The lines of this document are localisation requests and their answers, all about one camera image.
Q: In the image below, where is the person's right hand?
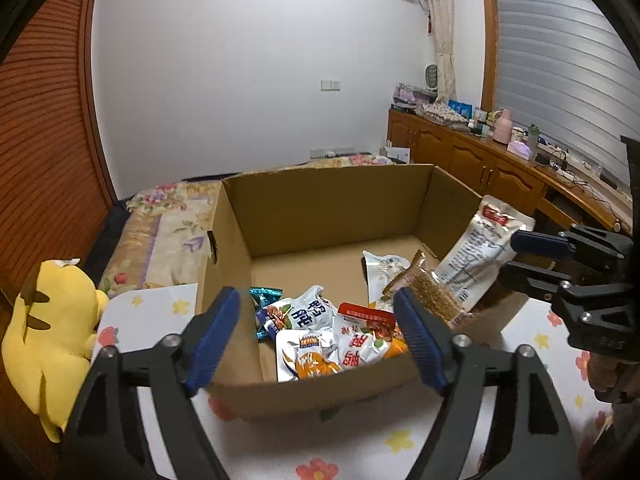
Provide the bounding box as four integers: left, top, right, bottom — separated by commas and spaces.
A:
586, 350, 626, 403

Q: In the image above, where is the floral quilt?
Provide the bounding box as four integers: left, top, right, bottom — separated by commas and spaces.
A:
97, 152, 396, 298

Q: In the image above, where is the white red shrimp snack packet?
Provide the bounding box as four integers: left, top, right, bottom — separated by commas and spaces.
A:
332, 302, 408, 371

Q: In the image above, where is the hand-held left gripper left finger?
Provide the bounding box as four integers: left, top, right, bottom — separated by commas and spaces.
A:
60, 286, 242, 480

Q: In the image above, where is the wooden louvered wardrobe door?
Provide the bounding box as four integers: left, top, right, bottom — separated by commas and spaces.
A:
0, 0, 118, 306

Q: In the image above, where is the wooden desk cabinet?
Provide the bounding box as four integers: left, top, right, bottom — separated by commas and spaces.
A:
386, 107, 633, 241

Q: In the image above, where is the pink bottle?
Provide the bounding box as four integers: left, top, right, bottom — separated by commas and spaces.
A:
492, 108, 513, 146

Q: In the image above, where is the grey window blind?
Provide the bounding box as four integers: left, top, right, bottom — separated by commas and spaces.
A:
492, 0, 640, 196

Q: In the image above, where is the beige curtain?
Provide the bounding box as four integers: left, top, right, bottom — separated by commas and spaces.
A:
417, 0, 458, 103

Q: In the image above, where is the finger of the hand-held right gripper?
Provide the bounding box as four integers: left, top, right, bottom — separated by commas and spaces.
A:
510, 224, 635, 263
499, 259, 581, 303

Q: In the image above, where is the folded clothes pile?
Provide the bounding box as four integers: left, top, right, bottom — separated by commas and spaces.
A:
391, 83, 436, 111

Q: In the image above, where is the teal candy packet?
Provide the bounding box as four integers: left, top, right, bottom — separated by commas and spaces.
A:
249, 286, 284, 343

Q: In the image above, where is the white floral strawberry blanket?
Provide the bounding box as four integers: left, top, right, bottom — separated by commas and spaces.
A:
92, 282, 631, 480

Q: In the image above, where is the white barcode snack packet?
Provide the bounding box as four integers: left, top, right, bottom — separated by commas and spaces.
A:
432, 195, 536, 311

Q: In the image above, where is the silver orange snack packet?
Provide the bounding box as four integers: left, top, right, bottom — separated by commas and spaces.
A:
275, 329, 346, 383

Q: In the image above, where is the brown grain bar clear wrapper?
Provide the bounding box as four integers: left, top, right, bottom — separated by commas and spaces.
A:
382, 251, 476, 330

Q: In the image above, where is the brown cardboard box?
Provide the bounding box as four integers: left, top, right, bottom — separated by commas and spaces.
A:
195, 162, 538, 421

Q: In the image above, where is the floral fabric bundle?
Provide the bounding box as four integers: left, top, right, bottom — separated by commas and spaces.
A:
416, 102, 473, 128

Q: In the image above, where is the white blue snack packet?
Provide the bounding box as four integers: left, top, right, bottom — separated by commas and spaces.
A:
256, 285, 337, 341

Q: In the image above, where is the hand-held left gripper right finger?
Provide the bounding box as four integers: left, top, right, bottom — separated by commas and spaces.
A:
392, 289, 583, 480

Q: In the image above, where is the yellow plush toy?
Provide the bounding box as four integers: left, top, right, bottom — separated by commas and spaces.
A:
1, 258, 110, 443

